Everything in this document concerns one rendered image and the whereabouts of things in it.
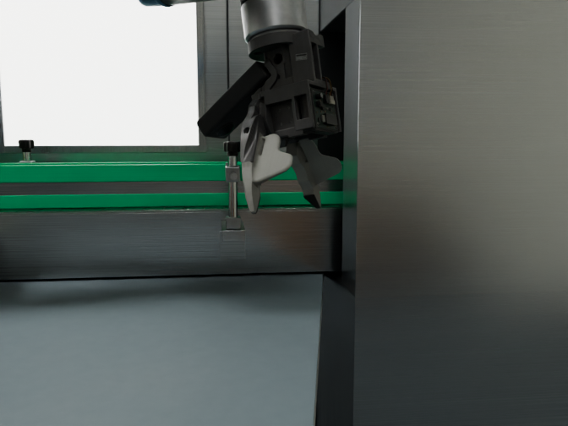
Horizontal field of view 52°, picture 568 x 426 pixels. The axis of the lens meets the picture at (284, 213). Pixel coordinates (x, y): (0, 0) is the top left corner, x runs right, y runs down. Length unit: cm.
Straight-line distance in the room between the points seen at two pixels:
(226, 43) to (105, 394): 85
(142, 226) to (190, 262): 11
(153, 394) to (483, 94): 69
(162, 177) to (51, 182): 20
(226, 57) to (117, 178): 37
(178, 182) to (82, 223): 19
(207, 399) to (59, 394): 16
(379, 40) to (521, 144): 30
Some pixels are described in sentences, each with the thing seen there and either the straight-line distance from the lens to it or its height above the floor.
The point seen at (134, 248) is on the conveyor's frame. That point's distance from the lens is 113.
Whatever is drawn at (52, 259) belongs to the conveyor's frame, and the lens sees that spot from 117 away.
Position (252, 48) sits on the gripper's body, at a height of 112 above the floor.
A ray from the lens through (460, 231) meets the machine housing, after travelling 103.
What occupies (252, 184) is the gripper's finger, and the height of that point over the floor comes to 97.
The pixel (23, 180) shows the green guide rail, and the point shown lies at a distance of 118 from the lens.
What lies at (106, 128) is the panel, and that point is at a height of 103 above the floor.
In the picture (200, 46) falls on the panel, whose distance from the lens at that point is 129.
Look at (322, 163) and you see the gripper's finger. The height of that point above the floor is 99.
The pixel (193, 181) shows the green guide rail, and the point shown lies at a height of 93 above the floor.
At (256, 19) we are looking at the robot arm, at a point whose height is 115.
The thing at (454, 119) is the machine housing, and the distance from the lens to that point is 101.
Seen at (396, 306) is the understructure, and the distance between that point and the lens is 103.
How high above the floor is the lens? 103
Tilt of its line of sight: 8 degrees down
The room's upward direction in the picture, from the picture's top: straight up
